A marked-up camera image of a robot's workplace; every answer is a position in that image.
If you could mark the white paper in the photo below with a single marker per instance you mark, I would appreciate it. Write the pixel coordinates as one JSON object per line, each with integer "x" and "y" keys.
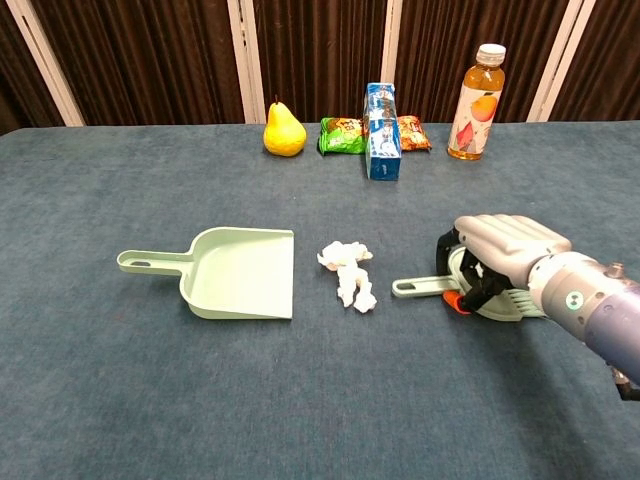
{"x": 342, "y": 254}

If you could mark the yellow pear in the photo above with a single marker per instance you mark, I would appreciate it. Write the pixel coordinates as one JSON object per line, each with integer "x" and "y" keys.
{"x": 284, "y": 132}

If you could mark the mint green plastic dustpan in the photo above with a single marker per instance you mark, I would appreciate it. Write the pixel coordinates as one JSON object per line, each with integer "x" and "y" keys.
{"x": 235, "y": 280}

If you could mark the white frame post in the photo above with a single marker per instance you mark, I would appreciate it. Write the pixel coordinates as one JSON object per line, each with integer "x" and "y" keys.
{"x": 555, "y": 70}
{"x": 395, "y": 45}
{"x": 247, "y": 60}
{"x": 47, "y": 65}

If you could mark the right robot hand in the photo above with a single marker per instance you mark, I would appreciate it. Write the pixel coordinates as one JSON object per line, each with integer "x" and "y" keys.
{"x": 505, "y": 245}

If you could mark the green snack packet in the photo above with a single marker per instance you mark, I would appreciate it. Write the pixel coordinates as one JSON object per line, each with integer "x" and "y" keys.
{"x": 342, "y": 136}

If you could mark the orange juice bottle white cap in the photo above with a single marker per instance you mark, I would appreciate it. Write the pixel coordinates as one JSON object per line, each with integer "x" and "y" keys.
{"x": 475, "y": 115}

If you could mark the blue rectangular carton box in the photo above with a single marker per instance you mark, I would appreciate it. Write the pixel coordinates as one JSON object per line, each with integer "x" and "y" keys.
{"x": 382, "y": 140}

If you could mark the mint green hand brush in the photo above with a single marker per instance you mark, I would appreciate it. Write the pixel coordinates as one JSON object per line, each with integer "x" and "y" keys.
{"x": 430, "y": 286}

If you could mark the orange red snack packet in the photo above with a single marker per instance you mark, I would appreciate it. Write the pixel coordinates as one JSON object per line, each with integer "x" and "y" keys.
{"x": 414, "y": 134}

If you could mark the dark brown curtain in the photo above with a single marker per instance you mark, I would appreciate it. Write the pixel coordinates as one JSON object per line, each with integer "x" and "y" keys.
{"x": 150, "y": 55}

